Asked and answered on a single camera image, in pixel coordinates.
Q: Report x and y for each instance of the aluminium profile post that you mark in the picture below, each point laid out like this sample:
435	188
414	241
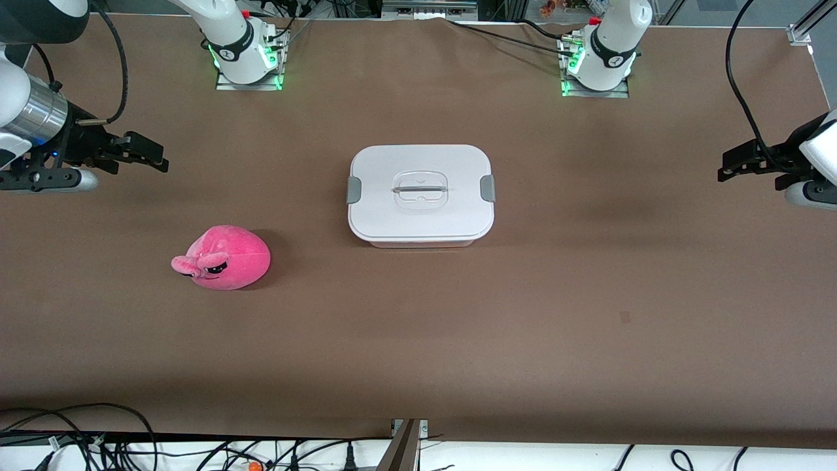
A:
400	451

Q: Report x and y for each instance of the aluminium frame profile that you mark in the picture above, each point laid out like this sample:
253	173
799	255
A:
807	26

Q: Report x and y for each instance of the black power plug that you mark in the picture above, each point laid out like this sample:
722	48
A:
350	459

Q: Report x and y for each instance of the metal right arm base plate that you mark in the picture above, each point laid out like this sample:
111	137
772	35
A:
248	86

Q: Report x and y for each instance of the brown table cover sheet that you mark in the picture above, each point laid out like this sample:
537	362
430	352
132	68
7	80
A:
418	340

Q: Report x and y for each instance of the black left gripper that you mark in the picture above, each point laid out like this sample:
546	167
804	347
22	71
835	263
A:
786	154

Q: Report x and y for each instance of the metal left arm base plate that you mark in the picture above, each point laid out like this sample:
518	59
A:
618	93

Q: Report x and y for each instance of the grey metal fixture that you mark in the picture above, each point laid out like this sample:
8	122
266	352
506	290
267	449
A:
428	8

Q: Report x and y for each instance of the white box lid grey clips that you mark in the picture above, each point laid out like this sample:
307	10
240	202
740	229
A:
418	216

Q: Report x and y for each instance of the pink plush toy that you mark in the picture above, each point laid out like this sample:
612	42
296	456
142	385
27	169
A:
229	258

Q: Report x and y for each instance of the translucent plastic box base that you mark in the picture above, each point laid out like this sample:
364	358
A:
418	244

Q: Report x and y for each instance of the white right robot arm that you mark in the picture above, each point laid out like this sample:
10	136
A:
235	39

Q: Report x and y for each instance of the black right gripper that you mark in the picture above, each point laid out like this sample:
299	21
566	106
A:
84	142

